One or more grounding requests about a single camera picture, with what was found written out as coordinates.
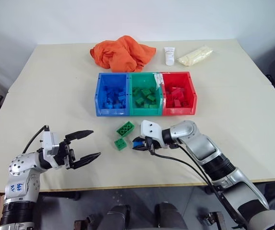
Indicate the white cream tube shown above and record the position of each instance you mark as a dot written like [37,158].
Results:
[170,56]

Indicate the orange crumpled cloth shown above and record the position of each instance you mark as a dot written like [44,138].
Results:
[123,54]

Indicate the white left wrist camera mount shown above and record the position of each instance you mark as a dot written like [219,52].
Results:
[49,143]

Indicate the clear bag of pale grains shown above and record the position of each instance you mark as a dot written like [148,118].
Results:
[194,56]

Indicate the blue toy block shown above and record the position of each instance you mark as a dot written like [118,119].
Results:
[117,106]
[138,144]
[121,98]
[109,105]

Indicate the small green toy block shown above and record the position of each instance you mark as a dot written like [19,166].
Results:
[120,144]

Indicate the blue plastic bin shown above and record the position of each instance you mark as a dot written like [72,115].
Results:
[112,95]

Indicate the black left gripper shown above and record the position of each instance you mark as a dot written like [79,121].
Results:
[65,153]

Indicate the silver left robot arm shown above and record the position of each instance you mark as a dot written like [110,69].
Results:
[23,177]

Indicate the green plastic bin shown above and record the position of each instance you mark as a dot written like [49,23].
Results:
[145,111]

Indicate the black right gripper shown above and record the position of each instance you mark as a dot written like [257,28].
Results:
[153,145]

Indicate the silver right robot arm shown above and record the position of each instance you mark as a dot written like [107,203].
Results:
[209,153]

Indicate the red toy block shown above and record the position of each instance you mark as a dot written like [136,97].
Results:
[185,104]
[178,90]
[177,103]

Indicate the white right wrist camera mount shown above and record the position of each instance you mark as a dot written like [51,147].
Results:
[151,130]

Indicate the large green toy block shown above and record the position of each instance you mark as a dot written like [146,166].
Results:
[125,129]

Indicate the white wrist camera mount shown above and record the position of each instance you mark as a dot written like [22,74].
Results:
[151,130]
[49,143]

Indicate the red plastic bin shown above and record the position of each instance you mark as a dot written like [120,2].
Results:
[179,111]

